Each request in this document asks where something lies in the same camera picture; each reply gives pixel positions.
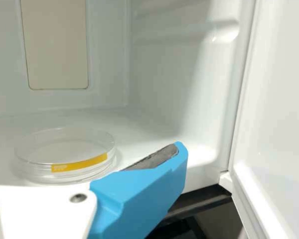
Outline petri dish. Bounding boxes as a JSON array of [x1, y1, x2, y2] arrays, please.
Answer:
[[14, 125, 120, 185]]

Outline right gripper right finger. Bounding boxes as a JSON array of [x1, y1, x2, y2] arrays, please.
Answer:
[[86, 141, 189, 239]]

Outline incubator door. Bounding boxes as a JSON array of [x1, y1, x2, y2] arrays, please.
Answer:
[[218, 0, 299, 239]]

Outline white incubator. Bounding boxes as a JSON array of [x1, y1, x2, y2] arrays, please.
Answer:
[[0, 0, 264, 197]]

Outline black platform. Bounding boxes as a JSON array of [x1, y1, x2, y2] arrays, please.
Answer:
[[161, 184, 256, 239]]

